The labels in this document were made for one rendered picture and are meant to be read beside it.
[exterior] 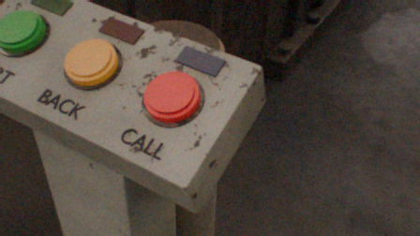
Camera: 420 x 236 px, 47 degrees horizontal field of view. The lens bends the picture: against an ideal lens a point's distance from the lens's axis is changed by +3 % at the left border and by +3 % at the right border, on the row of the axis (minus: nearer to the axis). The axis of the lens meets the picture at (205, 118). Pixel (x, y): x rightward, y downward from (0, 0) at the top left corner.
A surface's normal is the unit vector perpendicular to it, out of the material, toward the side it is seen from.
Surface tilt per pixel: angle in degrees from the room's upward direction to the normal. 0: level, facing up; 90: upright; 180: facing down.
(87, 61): 20
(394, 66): 0
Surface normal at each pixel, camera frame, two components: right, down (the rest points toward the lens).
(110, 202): -0.53, 0.55
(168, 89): -0.16, -0.51
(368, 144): 0.02, -0.75
